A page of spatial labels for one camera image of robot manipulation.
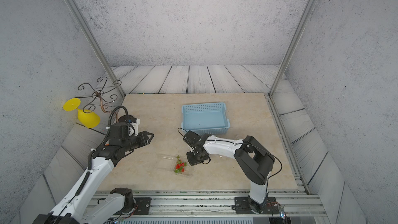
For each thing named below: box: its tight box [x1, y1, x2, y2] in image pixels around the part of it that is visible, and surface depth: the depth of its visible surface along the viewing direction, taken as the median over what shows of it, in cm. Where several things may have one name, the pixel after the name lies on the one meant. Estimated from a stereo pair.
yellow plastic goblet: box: [63, 98, 101, 129], surface depth 76 cm
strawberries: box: [174, 154, 188, 174], surface depth 84 cm
